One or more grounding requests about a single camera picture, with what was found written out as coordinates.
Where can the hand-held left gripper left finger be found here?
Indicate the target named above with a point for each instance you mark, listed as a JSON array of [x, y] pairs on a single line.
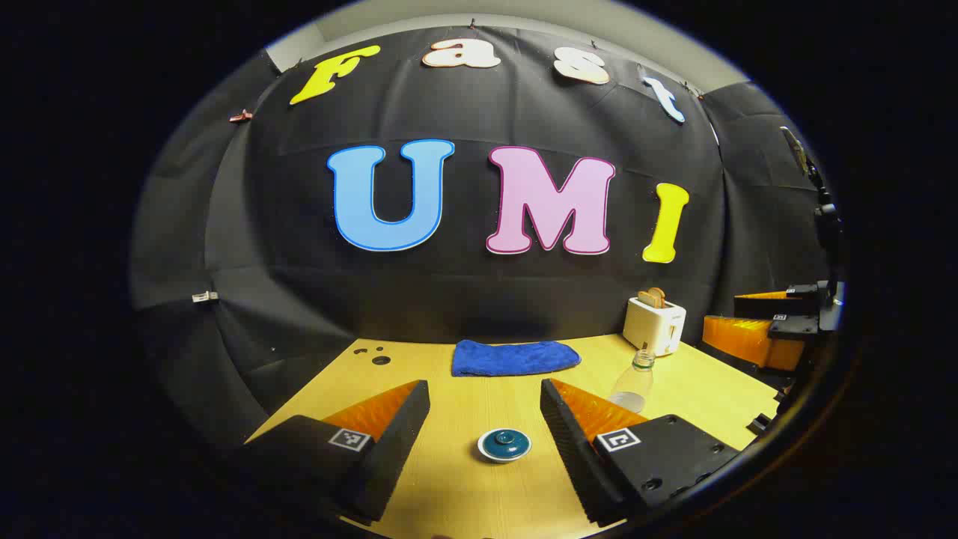
[[397, 442]]

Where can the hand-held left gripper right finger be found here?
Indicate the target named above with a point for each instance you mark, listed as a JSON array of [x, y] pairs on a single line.
[[572, 449]]

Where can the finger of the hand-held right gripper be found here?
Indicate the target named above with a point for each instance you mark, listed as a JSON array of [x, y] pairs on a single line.
[[763, 307], [748, 340]]

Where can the teal white-lined teacup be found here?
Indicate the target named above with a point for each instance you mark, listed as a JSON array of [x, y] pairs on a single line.
[[504, 461]]

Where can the clear plastic water bottle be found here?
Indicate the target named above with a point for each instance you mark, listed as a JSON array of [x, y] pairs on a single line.
[[632, 385]]

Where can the small dark object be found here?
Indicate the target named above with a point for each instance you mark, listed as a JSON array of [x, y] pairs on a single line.
[[762, 424]]

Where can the white toaster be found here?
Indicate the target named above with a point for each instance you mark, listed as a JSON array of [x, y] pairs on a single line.
[[653, 328]]

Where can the toast slice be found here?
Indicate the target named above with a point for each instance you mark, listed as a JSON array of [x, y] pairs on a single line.
[[658, 295], [644, 299]]

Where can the blue towel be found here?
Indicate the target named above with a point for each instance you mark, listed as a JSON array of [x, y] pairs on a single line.
[[509, 358]]

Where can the black backdrop cloth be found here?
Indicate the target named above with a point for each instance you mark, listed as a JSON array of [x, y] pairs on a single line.
[[464, 299]]

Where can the white cloth clip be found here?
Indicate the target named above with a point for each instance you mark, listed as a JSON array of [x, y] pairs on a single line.
[[204, 296]]

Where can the red cloth clip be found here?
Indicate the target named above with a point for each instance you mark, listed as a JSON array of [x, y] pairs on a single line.
[[240, 116]]

